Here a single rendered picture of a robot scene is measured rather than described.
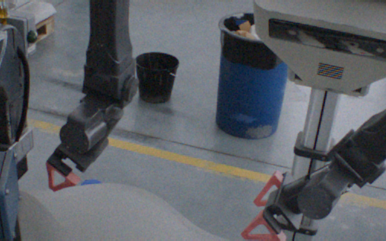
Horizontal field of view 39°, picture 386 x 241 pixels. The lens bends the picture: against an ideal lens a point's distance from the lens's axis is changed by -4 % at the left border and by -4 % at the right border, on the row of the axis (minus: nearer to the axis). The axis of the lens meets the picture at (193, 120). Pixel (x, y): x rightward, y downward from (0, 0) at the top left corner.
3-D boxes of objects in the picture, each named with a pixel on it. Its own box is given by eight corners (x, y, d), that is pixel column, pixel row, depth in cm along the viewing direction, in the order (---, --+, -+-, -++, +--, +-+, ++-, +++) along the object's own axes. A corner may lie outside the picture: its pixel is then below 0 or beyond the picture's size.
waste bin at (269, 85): (289, 113, 370) (305, 20, 338) (277, 152, 326) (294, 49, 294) (220, 98, 380) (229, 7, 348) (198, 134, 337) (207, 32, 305)
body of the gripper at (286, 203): (268, 207, 92) (303, 191, 88) (279, 173, 101) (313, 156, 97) (289, 234, 94) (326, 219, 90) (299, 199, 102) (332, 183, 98)
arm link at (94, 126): (140, 74, 92) (96, 56, 94) (107, 101, 83) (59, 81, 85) (129, 133, 98) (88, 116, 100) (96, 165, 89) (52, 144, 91)
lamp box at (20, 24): (36, 52, 120) (35, 14, 116) (26, 59, 117) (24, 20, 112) (8, 46, 122) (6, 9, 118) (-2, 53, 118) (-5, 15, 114)
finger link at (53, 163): (31, 184, 100) (49, 154, 95) (49, 164, 106) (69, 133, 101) (60, 207, 101) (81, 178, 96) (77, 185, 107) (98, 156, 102)
